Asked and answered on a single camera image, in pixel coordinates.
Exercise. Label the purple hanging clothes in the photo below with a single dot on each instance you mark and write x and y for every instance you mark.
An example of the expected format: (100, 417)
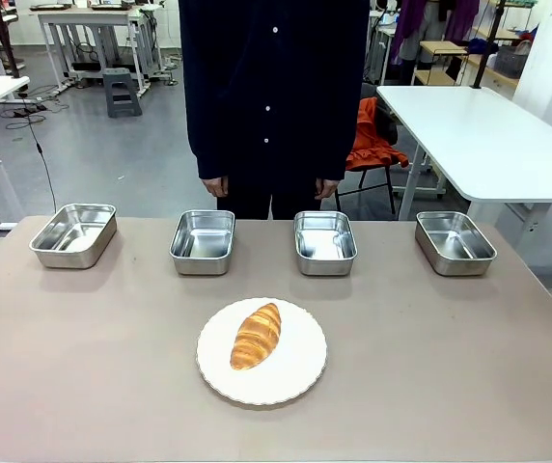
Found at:
(416, 24)

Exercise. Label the person's left forearm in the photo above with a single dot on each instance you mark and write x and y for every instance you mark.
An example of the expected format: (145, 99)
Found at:
(334, 144)

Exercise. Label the grey storage basket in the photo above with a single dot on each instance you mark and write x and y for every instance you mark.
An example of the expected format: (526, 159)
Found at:
(512, 62)

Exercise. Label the steel container with sloped side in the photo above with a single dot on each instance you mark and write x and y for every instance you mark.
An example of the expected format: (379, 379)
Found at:
(90, 255)

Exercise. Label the large white table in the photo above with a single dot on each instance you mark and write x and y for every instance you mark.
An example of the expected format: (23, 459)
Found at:
(488, 140)

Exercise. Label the black chair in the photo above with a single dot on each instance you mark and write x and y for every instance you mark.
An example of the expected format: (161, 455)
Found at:
(389, 185)

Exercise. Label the orange jacket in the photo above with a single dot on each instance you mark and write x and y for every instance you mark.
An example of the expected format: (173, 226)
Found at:
(372, 144)

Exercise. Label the grey step stool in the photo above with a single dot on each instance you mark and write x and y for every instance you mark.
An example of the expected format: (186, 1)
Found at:
(122, 96)

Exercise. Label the person's right forearm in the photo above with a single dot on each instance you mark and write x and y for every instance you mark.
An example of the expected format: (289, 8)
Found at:
(208, 144)

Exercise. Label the black stand pole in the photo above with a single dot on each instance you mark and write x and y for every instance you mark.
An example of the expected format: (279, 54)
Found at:
(486, 48)

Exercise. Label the person's left hand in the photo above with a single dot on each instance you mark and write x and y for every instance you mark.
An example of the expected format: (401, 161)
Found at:
(327, 188)

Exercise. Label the white workbench with grey legs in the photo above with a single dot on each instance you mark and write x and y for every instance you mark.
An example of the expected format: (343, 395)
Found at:
(92, 19)

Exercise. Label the wooden shelf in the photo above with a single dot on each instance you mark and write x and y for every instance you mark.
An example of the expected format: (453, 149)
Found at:
(442, 48)

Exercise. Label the person's right hand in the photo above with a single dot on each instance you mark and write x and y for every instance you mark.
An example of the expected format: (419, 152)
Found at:
(215, 187)

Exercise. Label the rectangular steel container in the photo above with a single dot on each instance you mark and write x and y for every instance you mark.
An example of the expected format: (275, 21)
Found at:
(325, 266)
(464, 266)
(202, 265)

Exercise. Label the golden croissant bread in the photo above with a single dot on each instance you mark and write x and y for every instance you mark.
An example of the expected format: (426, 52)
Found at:
(256, 336)

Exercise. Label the white scalloped plate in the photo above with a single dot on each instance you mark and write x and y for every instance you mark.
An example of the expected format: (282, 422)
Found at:
(295, 357)

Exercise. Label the person in dark shirt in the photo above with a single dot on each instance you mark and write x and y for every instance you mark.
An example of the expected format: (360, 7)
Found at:
(271, 87)

